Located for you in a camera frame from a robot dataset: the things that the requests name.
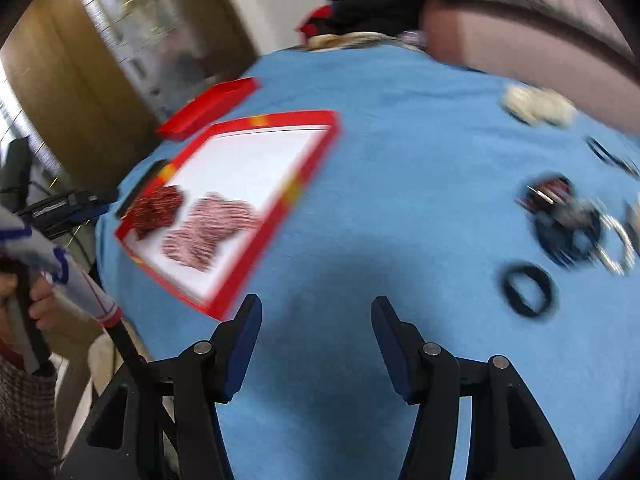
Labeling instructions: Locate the thick black hair band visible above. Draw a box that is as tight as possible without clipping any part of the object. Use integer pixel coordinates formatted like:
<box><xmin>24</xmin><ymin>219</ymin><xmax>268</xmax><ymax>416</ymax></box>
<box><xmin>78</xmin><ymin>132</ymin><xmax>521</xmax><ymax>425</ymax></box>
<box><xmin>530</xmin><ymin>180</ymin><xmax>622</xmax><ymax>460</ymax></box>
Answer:
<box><xmin>499</xmin><ymin>262</ymin><xmax>556</xmax><ymax>320</ymax></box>

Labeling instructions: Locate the dark blue beaded scrunchie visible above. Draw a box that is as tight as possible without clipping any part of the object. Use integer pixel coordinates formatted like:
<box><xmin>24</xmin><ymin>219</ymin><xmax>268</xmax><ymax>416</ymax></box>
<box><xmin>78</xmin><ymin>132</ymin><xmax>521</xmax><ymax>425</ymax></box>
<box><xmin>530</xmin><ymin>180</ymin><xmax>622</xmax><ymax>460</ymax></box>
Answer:
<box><xmin>518</xmin><ymin>174</ymin><xmax>602</xmax><ymax>268</ymax></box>

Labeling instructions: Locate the white pearl bracelet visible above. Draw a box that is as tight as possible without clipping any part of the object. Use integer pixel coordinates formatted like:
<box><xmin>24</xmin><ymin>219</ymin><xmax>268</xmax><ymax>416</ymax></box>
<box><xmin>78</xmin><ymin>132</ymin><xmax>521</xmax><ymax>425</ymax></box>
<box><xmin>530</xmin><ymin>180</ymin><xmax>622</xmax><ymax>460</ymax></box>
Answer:
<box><xmin>591</xmin><ymin>211</ymin><xmax>639</xmax><ymax>276</ymax></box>

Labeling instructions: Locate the small white scrunchie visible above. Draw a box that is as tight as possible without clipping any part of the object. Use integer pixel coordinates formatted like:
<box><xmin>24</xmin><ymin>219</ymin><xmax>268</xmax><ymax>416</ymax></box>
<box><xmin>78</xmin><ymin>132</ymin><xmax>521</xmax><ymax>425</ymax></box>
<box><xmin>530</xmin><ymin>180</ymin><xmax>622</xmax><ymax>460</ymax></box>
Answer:
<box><xmin>624</xmin><ymin>202</ymin><xmax>640</xmax><ymax>256</ymax></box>

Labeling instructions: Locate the red jewelry tray white lining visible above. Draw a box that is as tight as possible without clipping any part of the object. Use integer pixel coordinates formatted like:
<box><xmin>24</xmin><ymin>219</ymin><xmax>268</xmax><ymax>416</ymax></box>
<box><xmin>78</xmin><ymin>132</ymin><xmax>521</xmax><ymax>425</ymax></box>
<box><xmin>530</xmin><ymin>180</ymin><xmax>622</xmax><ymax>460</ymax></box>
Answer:
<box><xmin>115</xmin><ymin>110</ymin><xmax>340</xmax><ymax>321</ymax></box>

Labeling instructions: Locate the person's left hand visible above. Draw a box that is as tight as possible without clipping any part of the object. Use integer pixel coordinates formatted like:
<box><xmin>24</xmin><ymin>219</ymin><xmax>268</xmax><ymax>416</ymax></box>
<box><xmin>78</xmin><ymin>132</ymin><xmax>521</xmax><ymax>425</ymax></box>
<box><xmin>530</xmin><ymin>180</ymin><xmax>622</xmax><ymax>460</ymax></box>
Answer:
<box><xmin>0</xmin><ymin>271</ymin><xmax>61</xmax><ymax>346</ymax></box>

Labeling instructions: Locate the dark red scrunchie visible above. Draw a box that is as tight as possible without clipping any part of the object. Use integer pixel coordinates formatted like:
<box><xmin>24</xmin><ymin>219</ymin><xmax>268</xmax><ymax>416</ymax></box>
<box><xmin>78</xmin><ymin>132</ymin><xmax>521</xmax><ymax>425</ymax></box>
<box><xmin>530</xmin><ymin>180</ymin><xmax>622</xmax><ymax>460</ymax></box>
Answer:
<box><xmin>131</xmin><ymin>185</ymin><xmax>184</xmax><ymax>240</ymax></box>

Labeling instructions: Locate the black smartphone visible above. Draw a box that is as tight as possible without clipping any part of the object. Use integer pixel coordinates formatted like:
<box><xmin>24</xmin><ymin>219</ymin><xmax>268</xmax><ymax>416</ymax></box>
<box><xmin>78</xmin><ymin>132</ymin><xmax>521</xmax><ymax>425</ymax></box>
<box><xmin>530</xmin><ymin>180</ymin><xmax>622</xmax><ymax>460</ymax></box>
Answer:
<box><xmin>114</xmin><ymin>158</ymin><xmax>168</xmax><ymax>220</ymax></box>

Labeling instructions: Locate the pink striped scrunchie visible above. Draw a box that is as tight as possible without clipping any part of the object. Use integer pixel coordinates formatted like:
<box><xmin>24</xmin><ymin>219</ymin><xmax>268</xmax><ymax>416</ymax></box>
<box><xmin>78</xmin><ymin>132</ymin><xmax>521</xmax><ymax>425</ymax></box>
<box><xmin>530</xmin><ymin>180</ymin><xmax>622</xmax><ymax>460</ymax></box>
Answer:
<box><xmin>162</xmin><ymin>193</ymin><xmax>260</xmax><ymax>272</ymax></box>

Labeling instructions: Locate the blue bed cover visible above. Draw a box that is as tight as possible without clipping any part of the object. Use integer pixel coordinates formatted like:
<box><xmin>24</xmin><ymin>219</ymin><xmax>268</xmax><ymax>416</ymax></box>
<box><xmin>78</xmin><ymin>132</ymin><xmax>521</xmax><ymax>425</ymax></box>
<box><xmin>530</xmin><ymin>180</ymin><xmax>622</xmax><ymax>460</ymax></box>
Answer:
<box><xmin>94</xmin><ymin>44</ymin><xmax>640</xmax><ymax>480</ymax></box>

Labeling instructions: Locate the wooden glass door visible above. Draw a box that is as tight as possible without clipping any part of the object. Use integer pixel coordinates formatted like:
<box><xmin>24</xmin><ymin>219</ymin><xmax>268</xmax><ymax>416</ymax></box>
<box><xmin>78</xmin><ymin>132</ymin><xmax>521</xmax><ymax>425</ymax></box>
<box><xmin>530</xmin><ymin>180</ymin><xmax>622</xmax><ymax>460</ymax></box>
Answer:
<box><xmin>1</xmin><ymin>0</ymin><xmax>257</xmax><ymax>190</ymax></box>

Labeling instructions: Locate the red box lid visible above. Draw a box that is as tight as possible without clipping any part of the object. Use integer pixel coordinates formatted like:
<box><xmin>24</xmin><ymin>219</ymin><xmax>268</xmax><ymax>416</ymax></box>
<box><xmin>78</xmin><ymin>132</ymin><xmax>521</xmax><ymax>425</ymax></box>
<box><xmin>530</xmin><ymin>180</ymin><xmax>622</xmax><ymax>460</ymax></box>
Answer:
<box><xmin>155</xmin><ymin>77</ymin><xmax>260</xmax><ymax>142</ymax></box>

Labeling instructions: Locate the large cream scrunchie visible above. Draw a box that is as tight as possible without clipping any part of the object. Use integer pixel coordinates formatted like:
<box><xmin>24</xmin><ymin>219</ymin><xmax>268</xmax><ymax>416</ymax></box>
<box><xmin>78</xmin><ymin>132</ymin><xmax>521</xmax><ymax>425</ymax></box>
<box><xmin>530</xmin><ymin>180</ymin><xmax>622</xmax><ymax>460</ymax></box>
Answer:
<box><xmin>501</xmin><ymin>84</ymin><xmax>577</xmax><ymax>128</ymax></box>

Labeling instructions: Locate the patterned beige blanket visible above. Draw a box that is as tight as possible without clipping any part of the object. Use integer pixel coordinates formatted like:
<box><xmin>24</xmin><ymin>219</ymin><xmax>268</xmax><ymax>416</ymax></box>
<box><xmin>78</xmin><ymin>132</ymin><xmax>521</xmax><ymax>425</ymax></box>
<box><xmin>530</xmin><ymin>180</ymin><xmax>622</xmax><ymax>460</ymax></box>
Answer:
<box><xmin>305</xmin><ymin>30</ymin><xmax>427</xmax><ymax>52</ymax></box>

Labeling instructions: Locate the pink mattress bolster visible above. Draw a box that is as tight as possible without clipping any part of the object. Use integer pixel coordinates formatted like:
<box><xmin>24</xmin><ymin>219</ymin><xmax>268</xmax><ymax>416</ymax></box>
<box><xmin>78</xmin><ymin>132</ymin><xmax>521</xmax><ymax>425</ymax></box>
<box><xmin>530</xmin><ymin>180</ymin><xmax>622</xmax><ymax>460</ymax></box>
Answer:
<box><xmin>421</xmin><ymin>0</ymin><xmax>639</xmax><ymax>136</ymax></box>

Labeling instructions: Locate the black and red clothes pile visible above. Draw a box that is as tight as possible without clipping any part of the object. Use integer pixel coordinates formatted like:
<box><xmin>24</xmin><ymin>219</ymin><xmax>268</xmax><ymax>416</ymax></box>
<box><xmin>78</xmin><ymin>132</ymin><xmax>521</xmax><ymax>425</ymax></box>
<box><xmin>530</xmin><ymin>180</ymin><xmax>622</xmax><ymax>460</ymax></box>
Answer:
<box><xmin>296</xmin><ymin>0</ymin><xmax>427</xmax><ymax>44</ymax></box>

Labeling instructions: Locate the thin black hair tie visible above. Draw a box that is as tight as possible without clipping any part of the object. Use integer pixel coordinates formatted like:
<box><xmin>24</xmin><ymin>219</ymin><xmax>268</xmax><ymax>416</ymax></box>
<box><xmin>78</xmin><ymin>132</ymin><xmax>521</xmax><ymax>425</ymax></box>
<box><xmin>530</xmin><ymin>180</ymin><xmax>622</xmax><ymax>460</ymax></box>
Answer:
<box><xmin>584</xmin><ymin>136</ymin><xmax>640</xmax><ymax>180</ymax></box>

